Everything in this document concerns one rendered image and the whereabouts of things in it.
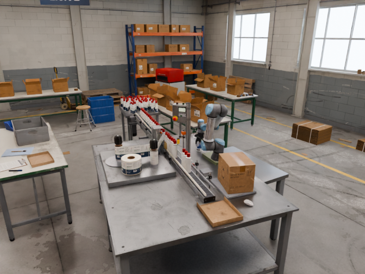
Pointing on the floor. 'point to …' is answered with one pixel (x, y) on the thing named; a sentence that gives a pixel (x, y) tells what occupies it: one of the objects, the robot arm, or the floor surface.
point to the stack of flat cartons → (312, 132)
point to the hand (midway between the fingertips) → (199, 147)
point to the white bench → (10, 140)
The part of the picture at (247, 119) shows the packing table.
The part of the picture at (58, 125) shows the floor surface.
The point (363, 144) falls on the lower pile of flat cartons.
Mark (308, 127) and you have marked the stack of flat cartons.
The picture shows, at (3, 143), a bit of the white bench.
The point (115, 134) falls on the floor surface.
